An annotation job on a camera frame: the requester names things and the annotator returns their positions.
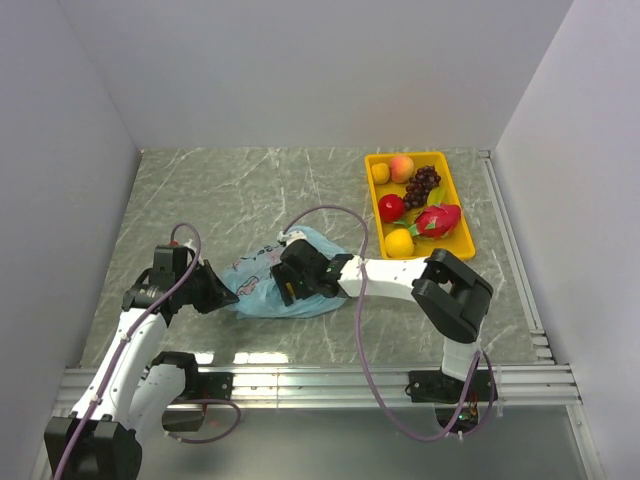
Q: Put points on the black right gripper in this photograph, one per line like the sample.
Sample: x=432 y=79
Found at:
x=279 y=275

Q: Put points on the small orange fruit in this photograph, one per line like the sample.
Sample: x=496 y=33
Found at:
x=380 y=173

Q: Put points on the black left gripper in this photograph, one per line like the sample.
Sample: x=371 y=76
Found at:
x=219 y=294

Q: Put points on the aluminium rail frame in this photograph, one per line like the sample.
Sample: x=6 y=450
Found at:
x=487 y=391

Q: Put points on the red apple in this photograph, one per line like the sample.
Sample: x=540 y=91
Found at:
x=391 y=208

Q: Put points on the yellow green mango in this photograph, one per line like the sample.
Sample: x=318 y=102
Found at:
x=436 y=196

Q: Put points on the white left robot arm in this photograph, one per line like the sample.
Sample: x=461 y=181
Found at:
x=103 y=435

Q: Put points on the yellow fruit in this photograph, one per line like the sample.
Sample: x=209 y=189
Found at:
x=399 y=243

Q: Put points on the pink peach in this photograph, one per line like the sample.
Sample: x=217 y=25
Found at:
x=401 y=168

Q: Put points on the light blue plastic bag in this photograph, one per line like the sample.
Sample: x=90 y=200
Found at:
x=250 y=279

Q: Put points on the red dragon fruit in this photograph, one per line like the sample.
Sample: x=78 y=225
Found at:
x=436 y=221

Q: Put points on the dark red grape bunch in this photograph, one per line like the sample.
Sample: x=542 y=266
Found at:
x=419 y=187

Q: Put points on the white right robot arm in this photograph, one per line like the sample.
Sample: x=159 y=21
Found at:
x=454 y=298

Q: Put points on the yellow plastic tray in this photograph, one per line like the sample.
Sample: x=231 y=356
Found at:
x=458 y=241

